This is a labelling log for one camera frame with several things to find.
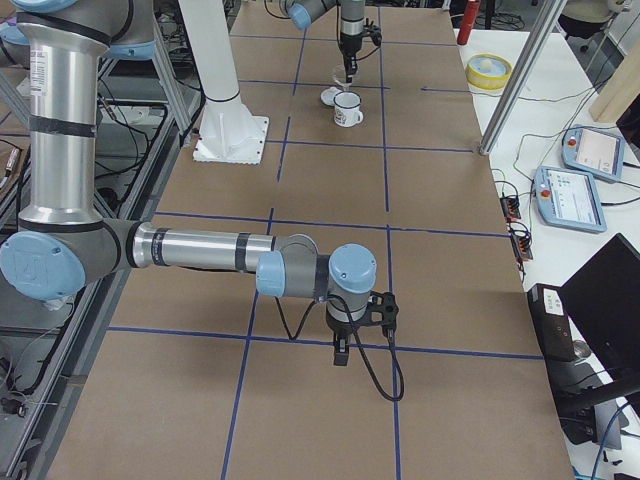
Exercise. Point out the clear plastic funnel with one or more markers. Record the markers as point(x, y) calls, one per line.
point(338, 77)

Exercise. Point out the white enamel mug blue rim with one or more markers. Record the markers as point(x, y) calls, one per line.
point(347, 109)

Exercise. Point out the red bottle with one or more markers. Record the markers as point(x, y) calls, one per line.
point(468, 21)

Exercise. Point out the yellow white round container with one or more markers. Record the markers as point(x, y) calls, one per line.
point(488, 71)

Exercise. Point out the black orange connector block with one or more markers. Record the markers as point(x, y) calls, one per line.
point(510, 205)
point(521, 243)

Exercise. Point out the black box with label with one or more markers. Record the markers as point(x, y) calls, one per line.
point(551, 323)

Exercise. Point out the near blue teach pendant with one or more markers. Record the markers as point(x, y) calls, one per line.
point(569, 199)

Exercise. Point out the blue teach pendant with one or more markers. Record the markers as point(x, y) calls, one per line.
point(594, 151)
point(569, 199)

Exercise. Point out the far blue teach pendant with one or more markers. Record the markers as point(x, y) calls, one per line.
point(594, 151)

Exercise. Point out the black laptop computer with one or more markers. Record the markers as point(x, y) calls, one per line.
point(602, 300)

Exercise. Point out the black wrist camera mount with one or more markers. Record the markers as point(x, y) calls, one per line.
point(382, 311)

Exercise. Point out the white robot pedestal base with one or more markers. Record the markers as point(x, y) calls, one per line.
point(228, 132)

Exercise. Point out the aluminium frame post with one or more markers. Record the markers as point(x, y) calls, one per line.
point(535, 42)

